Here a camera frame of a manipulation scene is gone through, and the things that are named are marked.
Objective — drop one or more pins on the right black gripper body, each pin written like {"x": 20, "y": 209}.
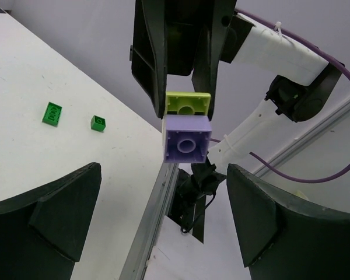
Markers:
{"x": 185, "y": 20}

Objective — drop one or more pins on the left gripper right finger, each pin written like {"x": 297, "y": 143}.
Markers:
{"x": 282, "y": 236}

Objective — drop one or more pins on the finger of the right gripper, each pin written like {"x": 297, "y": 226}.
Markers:
{"x": 209, "y": 50}
{"x": 149, "y": 52}

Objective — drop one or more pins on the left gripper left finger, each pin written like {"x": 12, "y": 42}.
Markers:
{"x": 43, "y": 231}

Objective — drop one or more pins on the lime lego brick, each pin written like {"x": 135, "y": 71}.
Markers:
{"x": 187, "y": 103}

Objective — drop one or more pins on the purple upside-down lego brick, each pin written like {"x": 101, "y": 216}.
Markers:
{"x": 186, "y": 138}

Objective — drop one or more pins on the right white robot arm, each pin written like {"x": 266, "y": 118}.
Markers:
{"x": 303, "y": 82}

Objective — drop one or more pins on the small green lego right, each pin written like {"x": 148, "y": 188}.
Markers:
{"x": 98, "y": 123}

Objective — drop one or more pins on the long green lego brick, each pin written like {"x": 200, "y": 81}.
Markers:
{"x": 52, "y": 114}

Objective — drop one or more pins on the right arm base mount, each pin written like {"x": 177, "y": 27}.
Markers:
{"x": 193, "y": 194}

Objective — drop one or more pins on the aluminium table front rail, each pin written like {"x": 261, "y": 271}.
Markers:
{"x": 147, "y": 234}

